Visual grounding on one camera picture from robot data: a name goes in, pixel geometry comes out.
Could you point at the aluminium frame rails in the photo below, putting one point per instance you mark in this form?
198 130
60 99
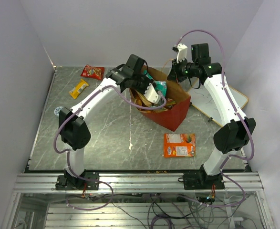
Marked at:
29 183

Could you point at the red brown paper bag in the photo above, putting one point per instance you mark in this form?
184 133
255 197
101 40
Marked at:
170 119

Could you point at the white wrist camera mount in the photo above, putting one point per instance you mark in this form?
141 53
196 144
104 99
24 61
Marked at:
151 94
181 52

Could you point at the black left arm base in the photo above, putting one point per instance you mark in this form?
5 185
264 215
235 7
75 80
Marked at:
68 182

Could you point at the blue white round tin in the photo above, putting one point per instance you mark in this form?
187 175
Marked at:
57 111

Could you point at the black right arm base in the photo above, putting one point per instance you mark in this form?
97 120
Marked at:
198 179

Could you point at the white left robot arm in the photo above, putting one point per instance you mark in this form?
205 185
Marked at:
73 123

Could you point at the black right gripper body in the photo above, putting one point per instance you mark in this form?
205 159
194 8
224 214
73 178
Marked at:
181 71

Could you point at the colourful fruit candy bag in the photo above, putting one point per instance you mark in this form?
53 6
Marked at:
169 104

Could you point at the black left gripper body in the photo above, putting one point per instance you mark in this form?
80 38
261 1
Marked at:
141 82

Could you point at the teal snack packet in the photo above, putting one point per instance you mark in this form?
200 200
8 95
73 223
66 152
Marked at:
158 85

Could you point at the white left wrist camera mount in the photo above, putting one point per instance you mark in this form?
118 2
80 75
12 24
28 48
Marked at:
151 94

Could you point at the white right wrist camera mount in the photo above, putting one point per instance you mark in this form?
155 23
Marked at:
181 52

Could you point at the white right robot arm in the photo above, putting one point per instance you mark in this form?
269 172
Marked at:
237 128

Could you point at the yellow snack bar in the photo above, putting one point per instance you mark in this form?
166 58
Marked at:
77 90

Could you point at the small red snack packet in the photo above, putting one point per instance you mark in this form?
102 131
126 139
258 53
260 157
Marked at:
93 72

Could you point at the orange Kettle chips bag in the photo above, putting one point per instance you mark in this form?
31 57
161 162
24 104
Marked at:
140 100

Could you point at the orange snack packet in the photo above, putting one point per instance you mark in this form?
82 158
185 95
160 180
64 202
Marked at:
179 145

